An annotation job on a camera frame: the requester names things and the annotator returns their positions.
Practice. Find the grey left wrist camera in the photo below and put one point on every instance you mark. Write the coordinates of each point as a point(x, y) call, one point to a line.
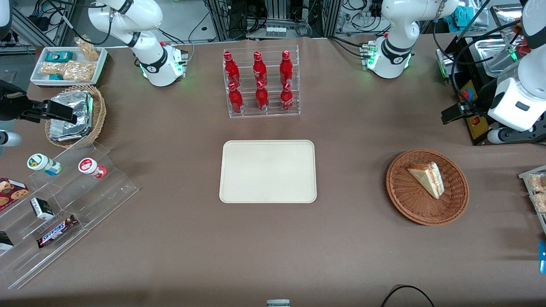
point(507, 135)

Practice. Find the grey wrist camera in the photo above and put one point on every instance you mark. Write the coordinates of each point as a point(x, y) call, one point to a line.
point(507, 135)
point(8, 138)

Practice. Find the red cookie box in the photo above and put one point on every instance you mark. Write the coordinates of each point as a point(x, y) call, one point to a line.
point(10, 194)

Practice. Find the clear bag of peanuts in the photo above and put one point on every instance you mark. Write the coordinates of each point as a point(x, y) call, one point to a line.
point(88, 49)

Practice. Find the small teal packet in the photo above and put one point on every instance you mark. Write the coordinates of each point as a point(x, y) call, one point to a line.
point(55, 77)

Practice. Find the red soda bottle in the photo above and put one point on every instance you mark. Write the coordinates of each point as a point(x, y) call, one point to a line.
point(258, 69)
point(235, 100)
point(261, 97)
point(286, 99)
point(286, 68)
point(230, 70)

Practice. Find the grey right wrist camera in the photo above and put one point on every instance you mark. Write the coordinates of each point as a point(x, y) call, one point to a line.
point(8, 138)

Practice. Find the light tan wicker basket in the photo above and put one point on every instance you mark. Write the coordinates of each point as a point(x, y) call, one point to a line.
point(99, 115)

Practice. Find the black food warmer machine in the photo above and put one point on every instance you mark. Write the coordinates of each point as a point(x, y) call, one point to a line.
point(467, 55)

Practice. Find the blue plastic object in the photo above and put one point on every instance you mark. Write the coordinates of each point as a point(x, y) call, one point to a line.
point(543, 256)

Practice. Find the steel warmer pan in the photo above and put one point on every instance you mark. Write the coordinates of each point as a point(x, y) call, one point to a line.
point(490, 51)

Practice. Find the beige rectangular serving tray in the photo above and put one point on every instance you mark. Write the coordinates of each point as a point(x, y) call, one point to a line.
point(268, 171)

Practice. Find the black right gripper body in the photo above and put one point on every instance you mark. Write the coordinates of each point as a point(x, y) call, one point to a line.
point(9, 103)

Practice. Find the brown round wicker basket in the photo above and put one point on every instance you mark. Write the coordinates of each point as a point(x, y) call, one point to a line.
point(409, 200)

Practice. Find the large clear bag of crackers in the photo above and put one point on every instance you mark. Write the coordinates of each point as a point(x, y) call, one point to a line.
point(80, 71)

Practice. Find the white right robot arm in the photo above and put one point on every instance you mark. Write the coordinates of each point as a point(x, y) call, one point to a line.
point(149, 55)

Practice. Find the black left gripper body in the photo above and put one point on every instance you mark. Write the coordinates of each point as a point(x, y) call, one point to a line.
point(483, 96)

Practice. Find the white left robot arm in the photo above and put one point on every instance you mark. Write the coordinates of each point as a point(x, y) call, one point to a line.
point(394, 47)

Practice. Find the white power strip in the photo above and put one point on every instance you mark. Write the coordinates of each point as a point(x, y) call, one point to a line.
point(275, 31)

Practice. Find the black snack box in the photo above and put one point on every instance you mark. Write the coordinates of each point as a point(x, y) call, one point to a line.
point(5, 241)

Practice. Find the green capped yogurt bottle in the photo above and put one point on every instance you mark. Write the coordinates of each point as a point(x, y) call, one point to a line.
point(42, 164)

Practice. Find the small grey white device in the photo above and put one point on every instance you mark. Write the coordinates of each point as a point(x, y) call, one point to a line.
point(278, 303)

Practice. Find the white rectangular snack tray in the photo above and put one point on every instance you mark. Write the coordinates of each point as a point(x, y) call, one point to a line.
point(36, 76)

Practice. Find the small black white box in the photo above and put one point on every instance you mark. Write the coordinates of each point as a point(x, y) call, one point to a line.
point(41, 209)

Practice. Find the teal snack box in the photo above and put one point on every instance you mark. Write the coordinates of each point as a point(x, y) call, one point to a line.
point(59, 56)

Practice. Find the red capped yogurt bottle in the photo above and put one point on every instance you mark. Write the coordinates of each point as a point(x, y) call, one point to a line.
point(90, 167)

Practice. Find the clear acrylic bottle rack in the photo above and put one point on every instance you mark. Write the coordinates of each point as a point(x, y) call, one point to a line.
point(294, 106)

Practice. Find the snickers chocolate bar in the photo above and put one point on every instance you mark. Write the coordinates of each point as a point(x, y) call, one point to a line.
point(56, 231)

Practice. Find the teal cloth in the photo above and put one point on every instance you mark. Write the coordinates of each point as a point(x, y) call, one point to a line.
point(460, 15)

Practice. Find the clear bag of rice crackers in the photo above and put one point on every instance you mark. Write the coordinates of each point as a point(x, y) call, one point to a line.
point(538, 182)
point(541, 202)

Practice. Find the red emergency stop button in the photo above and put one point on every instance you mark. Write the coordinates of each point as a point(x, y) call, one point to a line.
point(469, 94)

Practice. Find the clear acrylic stepped shelf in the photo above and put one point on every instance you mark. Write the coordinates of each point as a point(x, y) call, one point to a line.
point(102, 200)

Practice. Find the triangular sandwich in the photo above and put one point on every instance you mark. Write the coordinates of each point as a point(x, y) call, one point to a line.
point(428, 179)

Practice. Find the grey tray with snacks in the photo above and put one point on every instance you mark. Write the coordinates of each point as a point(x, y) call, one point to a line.
point(533, 170)

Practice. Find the silver foil wrapped pack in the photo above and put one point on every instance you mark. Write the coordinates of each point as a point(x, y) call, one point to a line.
point(70, 130)

